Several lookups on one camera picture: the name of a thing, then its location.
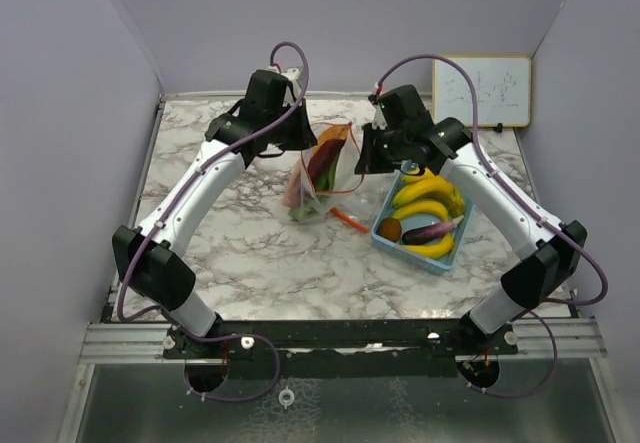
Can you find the small whiteboard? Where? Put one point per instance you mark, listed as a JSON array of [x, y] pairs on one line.
[[502, 84]]

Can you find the aluminium extrusion rail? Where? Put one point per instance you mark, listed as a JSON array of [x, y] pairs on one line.
[[143, 343]]

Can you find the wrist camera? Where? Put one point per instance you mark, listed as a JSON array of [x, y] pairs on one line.
[[295, 75], [378, 121]]

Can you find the blue plastic basket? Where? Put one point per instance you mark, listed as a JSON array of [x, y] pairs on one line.
[[423, 221]]

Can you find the red orange papaya slice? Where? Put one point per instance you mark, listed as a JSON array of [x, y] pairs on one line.
[[317, 167]]

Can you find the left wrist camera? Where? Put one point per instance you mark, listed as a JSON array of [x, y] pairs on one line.
[[295, 75]]

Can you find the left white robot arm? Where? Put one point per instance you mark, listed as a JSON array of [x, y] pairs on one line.
[[149, 257]]

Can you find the clear orange zip bag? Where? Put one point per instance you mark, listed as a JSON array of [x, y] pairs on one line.
[[349, 220], [346, 181]]

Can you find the yellow banana bunch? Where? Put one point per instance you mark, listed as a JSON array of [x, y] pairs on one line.
[[428, 194]]

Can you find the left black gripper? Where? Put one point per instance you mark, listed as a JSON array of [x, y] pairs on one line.
[[305, 138]]

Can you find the purple eggplant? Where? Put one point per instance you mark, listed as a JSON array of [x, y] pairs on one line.
[[426, 234]]

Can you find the green leaf vegetable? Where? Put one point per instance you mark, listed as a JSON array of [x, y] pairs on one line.
[[313, 201]]

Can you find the single yellow banana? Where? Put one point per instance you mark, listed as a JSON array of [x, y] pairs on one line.
[[436, 250]]

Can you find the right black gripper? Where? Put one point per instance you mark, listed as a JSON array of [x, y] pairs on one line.
[[368, 162]]

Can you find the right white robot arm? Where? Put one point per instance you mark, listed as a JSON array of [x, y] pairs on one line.
[[403, 131]]

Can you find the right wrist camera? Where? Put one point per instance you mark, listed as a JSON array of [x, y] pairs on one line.
[[378, 121]]

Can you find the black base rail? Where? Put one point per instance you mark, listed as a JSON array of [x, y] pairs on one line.
[[329, 349]]

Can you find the white ring pull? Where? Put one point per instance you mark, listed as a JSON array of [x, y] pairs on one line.
[[286, 397]]

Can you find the small brown orange fruit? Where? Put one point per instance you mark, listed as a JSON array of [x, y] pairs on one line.
[[390, 229]]

